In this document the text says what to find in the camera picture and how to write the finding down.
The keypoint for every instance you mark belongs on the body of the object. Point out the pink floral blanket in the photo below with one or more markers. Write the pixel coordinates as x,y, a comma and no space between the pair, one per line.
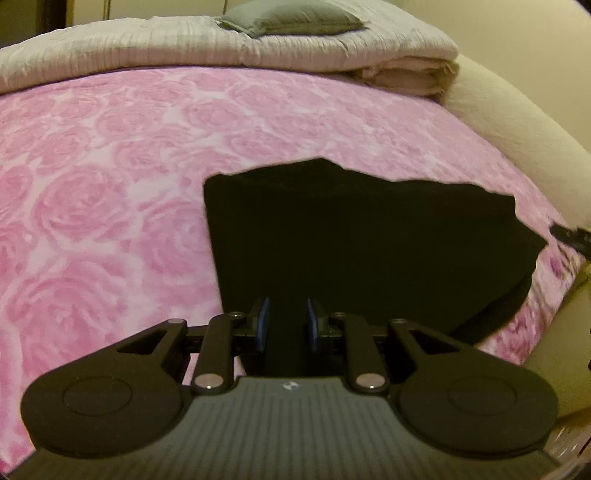
115,184

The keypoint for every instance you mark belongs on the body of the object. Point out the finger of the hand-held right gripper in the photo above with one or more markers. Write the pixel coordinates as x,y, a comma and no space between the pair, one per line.
572,237

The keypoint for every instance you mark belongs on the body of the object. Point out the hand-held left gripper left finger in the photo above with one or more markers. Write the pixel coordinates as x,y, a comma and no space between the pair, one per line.
263,323

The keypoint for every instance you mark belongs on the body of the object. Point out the black pants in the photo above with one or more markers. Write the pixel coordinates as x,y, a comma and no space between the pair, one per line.
369,240

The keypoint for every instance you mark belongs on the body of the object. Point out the grey pillow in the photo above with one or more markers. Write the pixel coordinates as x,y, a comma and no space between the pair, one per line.
286,18

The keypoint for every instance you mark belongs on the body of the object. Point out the white pillow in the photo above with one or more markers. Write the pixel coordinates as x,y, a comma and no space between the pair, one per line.
531,138

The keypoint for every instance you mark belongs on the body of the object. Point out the white ribbed quilt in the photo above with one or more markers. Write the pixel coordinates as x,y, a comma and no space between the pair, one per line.
138,50

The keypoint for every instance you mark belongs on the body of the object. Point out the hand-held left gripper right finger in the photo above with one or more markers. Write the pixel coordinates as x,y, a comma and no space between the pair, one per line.
314,325

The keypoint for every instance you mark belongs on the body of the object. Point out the beige folded sheet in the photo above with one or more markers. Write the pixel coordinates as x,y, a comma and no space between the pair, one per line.
406,76

